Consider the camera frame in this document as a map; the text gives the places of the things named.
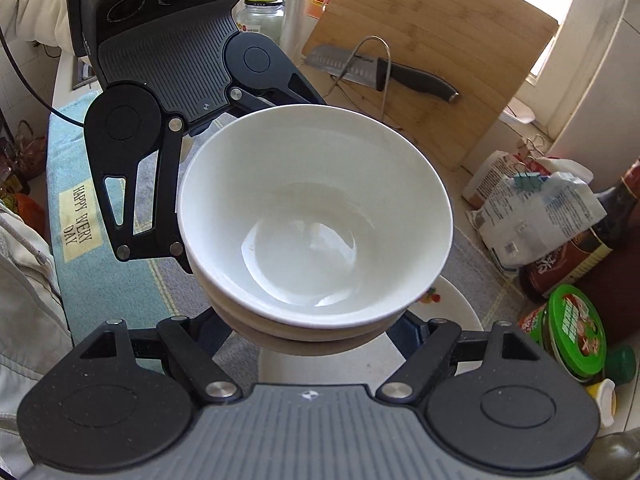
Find green-lidded jar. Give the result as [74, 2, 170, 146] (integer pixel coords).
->
[517, 284, 608, 386]

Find red and white food bag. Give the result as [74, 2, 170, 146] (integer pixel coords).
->
[462, 150, 596, 211]

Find bamboo cutting board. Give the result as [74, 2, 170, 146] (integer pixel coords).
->
[301, 0, 559, 173]

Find grey checked table mat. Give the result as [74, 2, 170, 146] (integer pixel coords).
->
[47, 91, 526, 376]

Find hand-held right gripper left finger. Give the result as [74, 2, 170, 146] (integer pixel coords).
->
[82, 310, 246, 403]

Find blue binder clip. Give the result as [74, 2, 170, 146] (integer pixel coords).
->
[512, 172, 544, 192]

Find glass jar with yellow lid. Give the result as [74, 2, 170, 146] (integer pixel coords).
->
[235, 0, 286, 43]

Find dark red knife holder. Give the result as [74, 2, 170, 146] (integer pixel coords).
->
[580, 255, 640, 356]

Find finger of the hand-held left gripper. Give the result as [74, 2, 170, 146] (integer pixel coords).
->
[220, 71, 329, 122]
[100, 117, 195, 274]

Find metal wire rack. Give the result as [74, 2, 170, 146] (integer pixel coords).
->
[325, 36, 394, 122]

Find white fruit-print plate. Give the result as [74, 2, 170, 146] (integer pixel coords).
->
[257, 274, 484, 390]

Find white and blue food bag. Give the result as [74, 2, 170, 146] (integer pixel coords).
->
[475, 172, 608, 273]

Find clear plastic wrap roll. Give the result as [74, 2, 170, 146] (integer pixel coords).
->
[280, 0, 314, 61]

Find black cable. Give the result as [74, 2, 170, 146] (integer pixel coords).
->
[0, 25, 87, 126]

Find black-handled kitchen knife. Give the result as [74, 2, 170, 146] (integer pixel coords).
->
[306, 45, 460, 105]

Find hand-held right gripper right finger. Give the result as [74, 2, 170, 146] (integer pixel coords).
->
[376, 310, 543, 406]

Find green-capped small bottle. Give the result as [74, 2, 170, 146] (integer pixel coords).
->
[605, 346, 637, 386]

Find person's light jacket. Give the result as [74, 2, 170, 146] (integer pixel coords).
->
[0, 200, 71, 433]

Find dark sauce bottle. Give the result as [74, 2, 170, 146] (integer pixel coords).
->
[517, 160, 640, 304]

